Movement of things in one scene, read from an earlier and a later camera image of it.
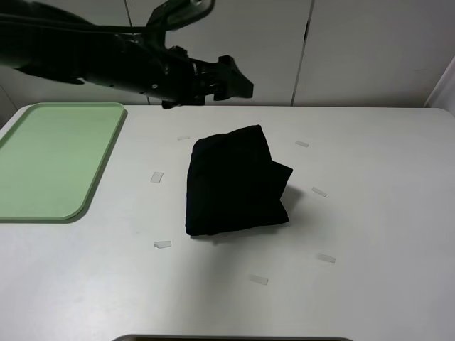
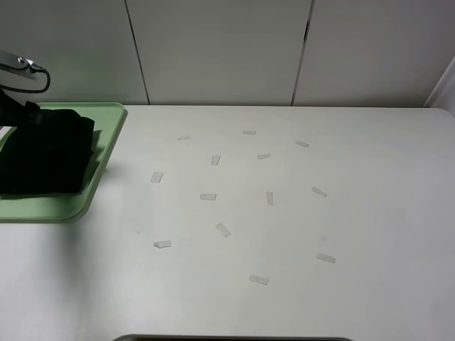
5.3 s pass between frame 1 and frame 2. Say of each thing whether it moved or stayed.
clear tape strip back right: stayed
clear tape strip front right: stayed
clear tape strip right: stayed
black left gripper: moved
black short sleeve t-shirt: moved
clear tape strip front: stayed
